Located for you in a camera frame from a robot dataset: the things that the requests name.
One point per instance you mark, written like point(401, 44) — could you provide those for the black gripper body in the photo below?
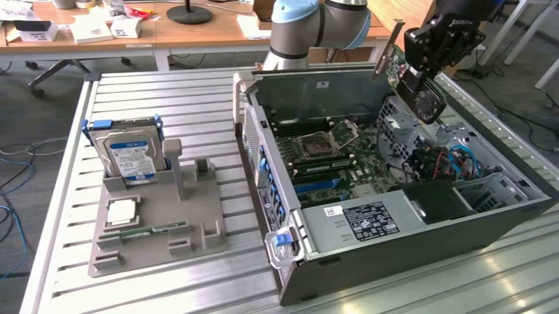
point(456, 29)

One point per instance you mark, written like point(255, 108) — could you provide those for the white booklet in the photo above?
point(251, 27)

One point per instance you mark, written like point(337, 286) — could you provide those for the wooden cabinet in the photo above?
point(415, 10)

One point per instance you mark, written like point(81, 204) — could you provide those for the blue card retainer clip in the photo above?
point(271, 182)
point(281, 215)
point(261, 167)
point(275, 199)

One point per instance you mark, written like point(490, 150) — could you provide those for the white open cardboard box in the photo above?
point(91, 32)

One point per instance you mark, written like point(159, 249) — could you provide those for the black graphics card with fan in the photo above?
point(425, 101)

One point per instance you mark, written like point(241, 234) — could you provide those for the white box with label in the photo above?
point(125, 29)

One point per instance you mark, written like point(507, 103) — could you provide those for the grey cup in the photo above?
point(63, 4)

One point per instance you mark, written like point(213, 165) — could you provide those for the white paper sheets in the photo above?
point(15, 11)

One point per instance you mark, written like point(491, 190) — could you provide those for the silver CPU chip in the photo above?
point(120, 212)

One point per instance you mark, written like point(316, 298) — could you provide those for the black caster leg frame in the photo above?
point(55, 72)

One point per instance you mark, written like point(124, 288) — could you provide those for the metal socket cover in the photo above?
point(347, 131)

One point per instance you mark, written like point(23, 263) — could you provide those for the small black case switch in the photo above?
point(263, 124)

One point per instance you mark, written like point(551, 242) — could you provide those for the grey plastic parts rack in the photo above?
point(196, 212)

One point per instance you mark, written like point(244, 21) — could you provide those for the black round lamp base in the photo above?
point(188, 15)

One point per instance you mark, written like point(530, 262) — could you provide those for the red packet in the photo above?
point(139, 13)

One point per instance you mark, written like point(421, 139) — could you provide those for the brown cardboard box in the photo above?
point(261, 10)

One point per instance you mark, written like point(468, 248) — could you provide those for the blue case latch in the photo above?
point(280, 240)

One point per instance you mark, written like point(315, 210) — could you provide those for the hard disk in blue caddy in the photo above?
point(128, 157)

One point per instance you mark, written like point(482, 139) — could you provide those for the black floor power strip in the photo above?
point(478, 72)

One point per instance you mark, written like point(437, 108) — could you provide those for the wooden desk white frame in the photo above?
point(196, 36)

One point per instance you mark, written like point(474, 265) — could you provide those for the grey power supply unit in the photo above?
point(331, 225)

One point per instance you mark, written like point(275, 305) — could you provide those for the clear plastic bag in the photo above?
point(115, 6)

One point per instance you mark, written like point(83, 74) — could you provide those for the dark open PC case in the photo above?
point(392, 261)

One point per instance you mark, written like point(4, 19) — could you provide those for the tape roll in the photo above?
point(84, 4)

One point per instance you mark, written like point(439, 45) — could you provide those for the blue expansion slot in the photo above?
point(316, 186)

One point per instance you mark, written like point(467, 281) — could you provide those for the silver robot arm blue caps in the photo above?
point(301, 32)

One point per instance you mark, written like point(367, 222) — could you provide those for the CPU socket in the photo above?
point(313, 145)

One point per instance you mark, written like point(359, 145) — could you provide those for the green RAM stick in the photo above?
point(139, 232)

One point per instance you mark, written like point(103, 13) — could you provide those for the perforated metal drive cage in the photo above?
point(401, 131)

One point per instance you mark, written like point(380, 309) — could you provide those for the white table frame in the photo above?
point(498, 39)

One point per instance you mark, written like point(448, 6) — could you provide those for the silver disk bay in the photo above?
point(494, 193)

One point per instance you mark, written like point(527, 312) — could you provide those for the green motherboard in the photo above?
point(371, 170)

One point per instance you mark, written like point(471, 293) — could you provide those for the white box black lid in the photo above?
point(36, 34)

